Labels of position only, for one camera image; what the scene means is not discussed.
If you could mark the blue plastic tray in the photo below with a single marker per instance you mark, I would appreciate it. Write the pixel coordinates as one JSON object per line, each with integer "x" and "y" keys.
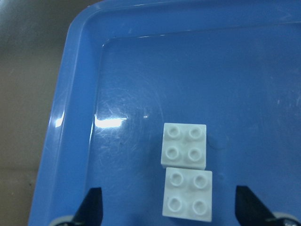
{"x": 128, "y": 67}

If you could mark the white toy block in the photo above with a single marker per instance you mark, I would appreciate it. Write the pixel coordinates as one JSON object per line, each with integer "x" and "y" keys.
{"x": 184, "y": 146}
{"x": 188, "y": 194}

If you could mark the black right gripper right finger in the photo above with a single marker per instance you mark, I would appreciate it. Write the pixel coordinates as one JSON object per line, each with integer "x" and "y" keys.
{"x": 250, "y": 210}

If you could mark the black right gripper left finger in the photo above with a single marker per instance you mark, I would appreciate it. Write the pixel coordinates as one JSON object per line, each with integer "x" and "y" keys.
{"x": 90, "y": 212}

